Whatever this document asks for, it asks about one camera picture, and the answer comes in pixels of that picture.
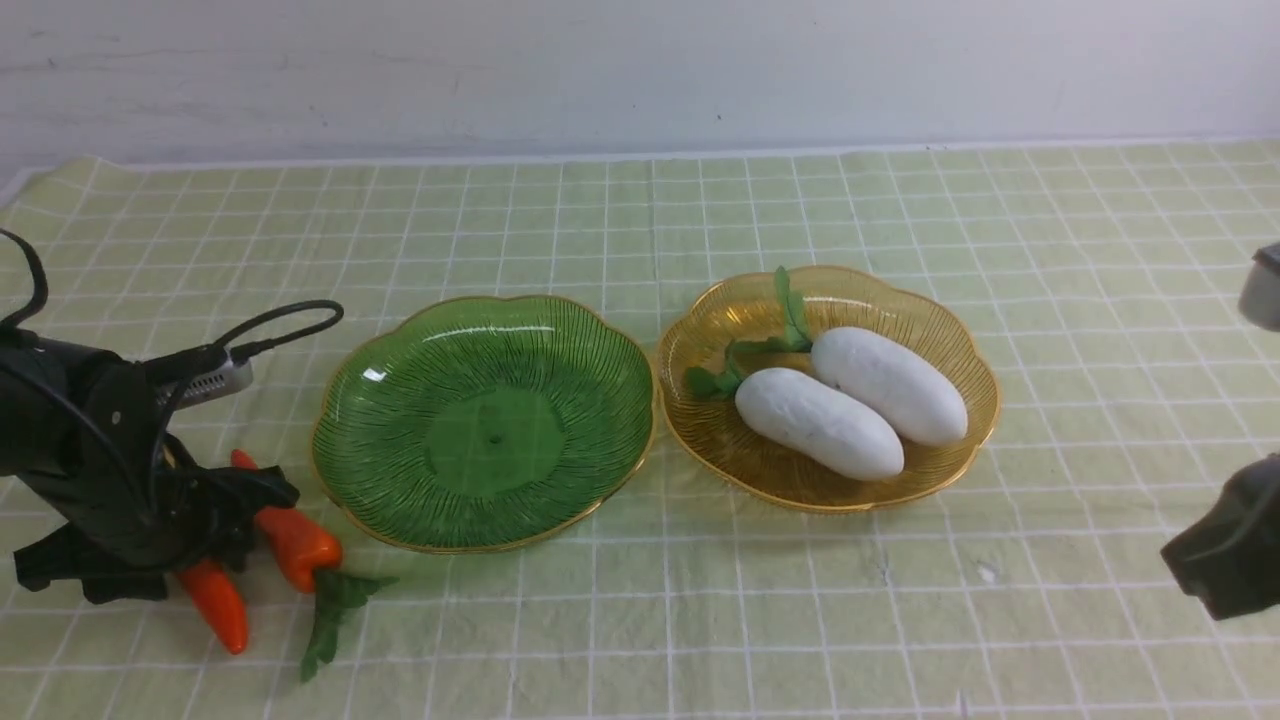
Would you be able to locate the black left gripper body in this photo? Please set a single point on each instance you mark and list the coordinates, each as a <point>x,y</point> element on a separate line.
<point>119,548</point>

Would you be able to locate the orange toy carrot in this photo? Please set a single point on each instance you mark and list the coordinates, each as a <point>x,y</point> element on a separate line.
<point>220,604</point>
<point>311,558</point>

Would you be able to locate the white toy radish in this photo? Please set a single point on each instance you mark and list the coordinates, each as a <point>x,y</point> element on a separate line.
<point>796,411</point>
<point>912,395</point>

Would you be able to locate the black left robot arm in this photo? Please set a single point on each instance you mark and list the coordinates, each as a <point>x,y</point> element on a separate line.
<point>83,428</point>

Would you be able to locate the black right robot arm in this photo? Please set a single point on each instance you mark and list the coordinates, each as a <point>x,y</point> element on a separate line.
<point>1229,559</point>

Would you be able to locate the green plastic plate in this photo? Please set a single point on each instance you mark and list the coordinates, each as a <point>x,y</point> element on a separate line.
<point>482,424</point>

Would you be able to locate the amber plastic plate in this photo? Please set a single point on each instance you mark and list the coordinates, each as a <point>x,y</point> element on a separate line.
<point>757,306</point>

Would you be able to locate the green checked tablecloth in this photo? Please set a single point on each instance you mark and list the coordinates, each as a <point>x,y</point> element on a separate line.
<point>1100,283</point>

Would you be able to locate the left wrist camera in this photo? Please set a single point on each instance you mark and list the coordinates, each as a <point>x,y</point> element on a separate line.
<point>215,378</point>

